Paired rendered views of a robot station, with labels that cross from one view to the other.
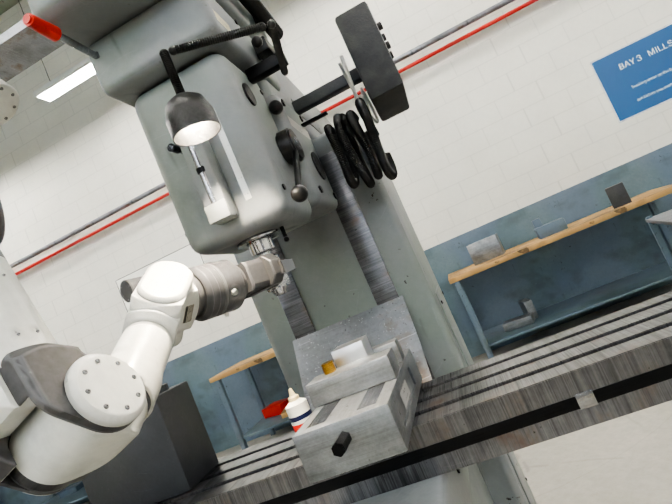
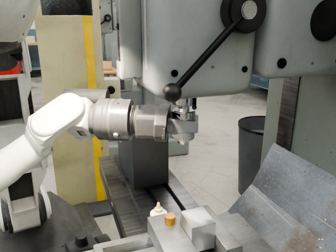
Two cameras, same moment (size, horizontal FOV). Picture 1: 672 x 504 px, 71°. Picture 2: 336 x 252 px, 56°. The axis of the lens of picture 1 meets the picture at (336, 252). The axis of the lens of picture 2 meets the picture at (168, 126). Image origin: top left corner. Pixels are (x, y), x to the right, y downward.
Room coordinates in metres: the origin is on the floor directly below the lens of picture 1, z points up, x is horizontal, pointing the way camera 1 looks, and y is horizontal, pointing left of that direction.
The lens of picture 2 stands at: (0.53, -0.38, 1.44)
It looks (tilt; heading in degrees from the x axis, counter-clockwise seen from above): 19 degrees down; 58
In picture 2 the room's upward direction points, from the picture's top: straight up
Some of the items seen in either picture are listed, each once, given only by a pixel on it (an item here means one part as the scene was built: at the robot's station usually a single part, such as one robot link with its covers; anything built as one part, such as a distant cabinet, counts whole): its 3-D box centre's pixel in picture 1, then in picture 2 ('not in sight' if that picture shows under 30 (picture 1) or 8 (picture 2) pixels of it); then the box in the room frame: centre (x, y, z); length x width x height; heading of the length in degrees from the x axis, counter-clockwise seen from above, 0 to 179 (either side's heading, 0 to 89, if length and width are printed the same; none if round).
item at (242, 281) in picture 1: (236, 284); (140, 121); (0.81, 0.18, 1.24); 0.13 x 0.12 x 0.10; 53
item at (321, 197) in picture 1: (265, 175); (274, 4); (1.07, 0.08, 1.47); 0.24 x 0.19 x 0.26; 78
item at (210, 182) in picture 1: (202, 163); (127, 17); (0.78, 0.15, 1.45); 0.04 x 0.04 x 0.21; 78
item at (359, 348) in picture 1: (355, 358); (197, 229); (0.87, 0.04, 1.03); 0.06 x 0.05 x 0.06; 77
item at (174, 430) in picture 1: (143, 446); (141, 146); (0.99, 0.52, 1.02); 0.22 x 0.12 x 0.20; 79
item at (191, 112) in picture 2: not in sight; (183, 111); (0.88, 0.12, 1.26); 0.05 x 0.05 x 0.01
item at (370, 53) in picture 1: (376, 65); not in sight; (1.10, -0.27, 1.62); 0.20 x 0.09 x 0.21; 168
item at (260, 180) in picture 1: (227, 161); (188, 3); (0.89, 0.12, 1.47); 0.21 x 0.19 x 0.32; 78
